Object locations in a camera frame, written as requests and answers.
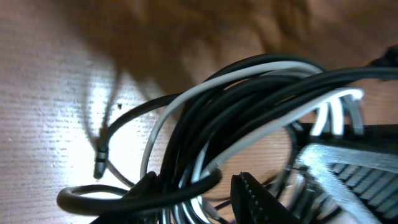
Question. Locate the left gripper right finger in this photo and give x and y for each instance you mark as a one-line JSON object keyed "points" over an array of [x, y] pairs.
{"points": [[358, 173]]}

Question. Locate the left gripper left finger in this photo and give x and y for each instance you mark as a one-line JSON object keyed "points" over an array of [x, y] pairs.
{"points": [[253, 204]]}

